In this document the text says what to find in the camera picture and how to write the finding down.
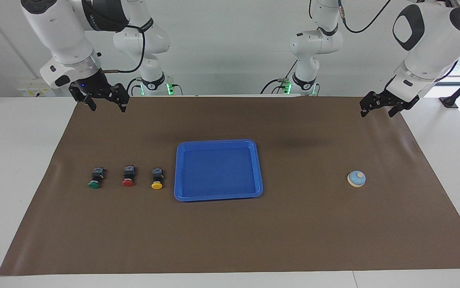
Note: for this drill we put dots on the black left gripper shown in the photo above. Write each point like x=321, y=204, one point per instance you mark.
x=389, y=100

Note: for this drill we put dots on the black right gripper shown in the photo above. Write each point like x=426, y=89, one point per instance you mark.
x=94, y=84

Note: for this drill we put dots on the green push button switch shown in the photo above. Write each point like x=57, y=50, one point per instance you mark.
x=94, y=184

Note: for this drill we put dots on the red push button switch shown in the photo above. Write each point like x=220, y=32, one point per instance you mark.
x=128, y=182

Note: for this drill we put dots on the yellow push button switch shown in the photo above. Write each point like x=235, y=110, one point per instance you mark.
x=157, y=184

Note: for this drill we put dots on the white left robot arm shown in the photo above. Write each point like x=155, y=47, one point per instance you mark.
x=429, y=40

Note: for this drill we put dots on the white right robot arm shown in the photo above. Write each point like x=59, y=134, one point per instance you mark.
x=66, y=32

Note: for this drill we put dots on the light blue desk bell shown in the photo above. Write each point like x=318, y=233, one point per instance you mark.
x=357, y=178

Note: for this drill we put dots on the blue plastic tray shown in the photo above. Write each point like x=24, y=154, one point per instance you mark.
x=218, y=172

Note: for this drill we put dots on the brown table mat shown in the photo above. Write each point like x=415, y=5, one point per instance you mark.
x=230, y=240

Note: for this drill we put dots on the white wall outlet box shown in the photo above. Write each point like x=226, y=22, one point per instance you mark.
x=34, y=87

